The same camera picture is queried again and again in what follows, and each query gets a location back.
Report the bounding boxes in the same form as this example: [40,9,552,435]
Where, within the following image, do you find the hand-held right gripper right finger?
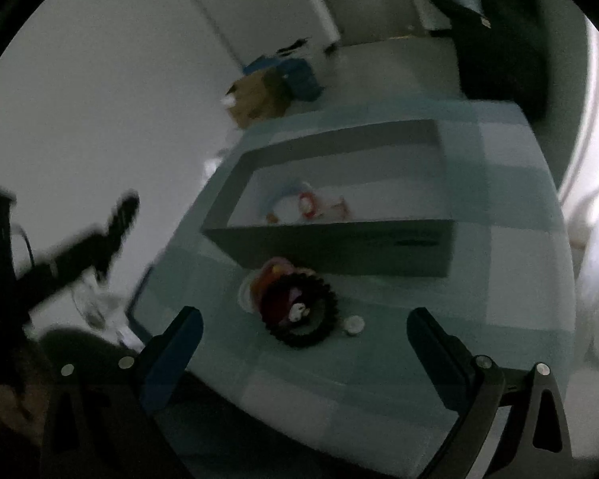
[407,308,575,479]

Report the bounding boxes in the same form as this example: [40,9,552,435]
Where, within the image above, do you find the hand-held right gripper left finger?
[40,305,204,479]

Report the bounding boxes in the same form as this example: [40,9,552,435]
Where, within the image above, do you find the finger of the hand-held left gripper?
[27,190,141,310]

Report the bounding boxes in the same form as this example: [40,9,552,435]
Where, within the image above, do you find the black scalloped hair tie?
[260,268,338,348]

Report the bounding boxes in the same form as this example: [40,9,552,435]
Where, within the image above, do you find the grey cardboard box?
[200,120,457,279]

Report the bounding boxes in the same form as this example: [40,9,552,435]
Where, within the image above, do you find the white crumpled floor bag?
[71,279,147,351]

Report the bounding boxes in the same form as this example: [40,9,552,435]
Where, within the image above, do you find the teal checkered tablecloth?
[129,97,580,479]

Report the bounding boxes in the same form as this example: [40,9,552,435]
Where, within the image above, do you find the white plastic bag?
[563,184,599,371]

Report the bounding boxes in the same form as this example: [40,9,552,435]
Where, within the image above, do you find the brown cardboard box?
[226,70,291,129]

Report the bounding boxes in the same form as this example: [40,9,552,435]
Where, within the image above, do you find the blue storage box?
[243,57,326,103]

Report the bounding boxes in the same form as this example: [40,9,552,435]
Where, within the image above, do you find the black cable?
[11,224,37,280]

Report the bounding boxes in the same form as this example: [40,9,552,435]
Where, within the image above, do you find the white ring bracelet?
[238,270,268,314]

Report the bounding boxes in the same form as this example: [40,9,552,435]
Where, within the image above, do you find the dark red hair tie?
[260,282,300,327]

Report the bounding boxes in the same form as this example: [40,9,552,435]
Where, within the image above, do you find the red bead bracelet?
[298,192,321,221]

